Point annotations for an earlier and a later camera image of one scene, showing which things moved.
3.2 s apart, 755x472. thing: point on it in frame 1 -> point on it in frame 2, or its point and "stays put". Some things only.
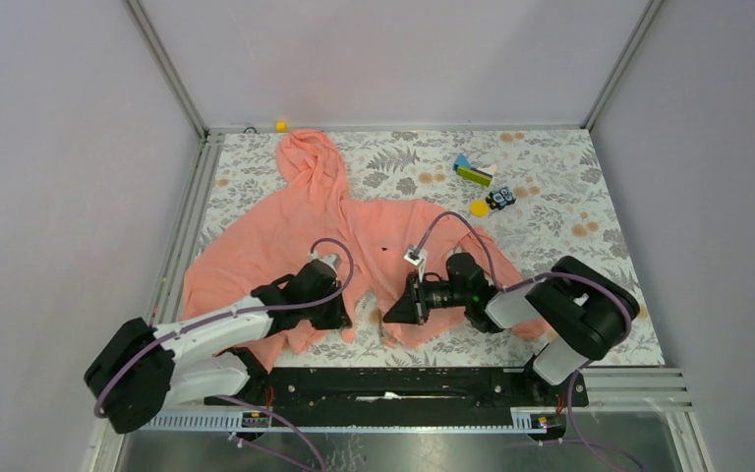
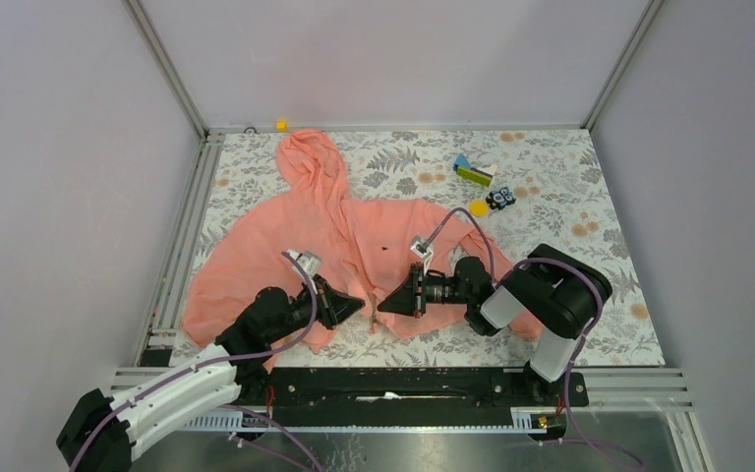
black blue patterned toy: (500, 199) stays put
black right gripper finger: (405, 311) -> (401, 300)
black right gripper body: (437, 294) stays put
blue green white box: (481, 175) stays put
